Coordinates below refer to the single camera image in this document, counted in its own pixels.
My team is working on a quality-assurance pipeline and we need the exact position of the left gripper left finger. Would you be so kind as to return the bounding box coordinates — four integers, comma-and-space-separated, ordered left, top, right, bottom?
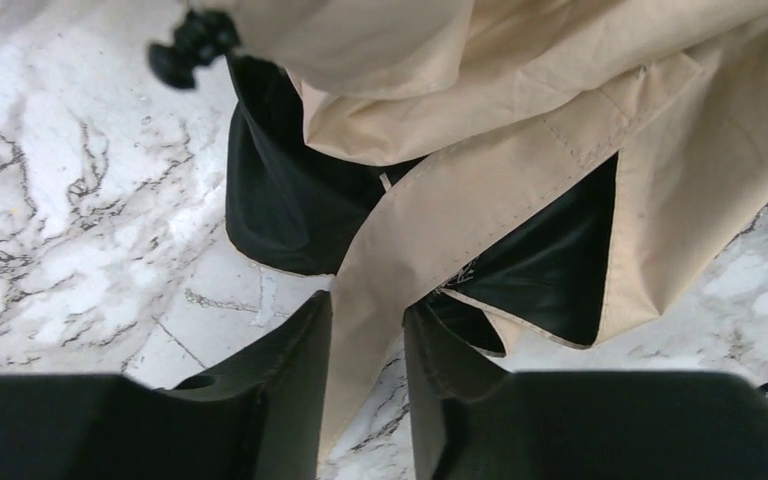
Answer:
0, 291, 332, 479

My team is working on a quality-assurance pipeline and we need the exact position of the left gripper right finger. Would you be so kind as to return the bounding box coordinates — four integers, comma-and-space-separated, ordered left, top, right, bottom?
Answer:
404, 305, 768, 479

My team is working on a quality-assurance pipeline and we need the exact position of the beige folding umbrella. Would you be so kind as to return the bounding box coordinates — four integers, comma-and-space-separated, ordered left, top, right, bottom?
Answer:
147, 1, 768, 459

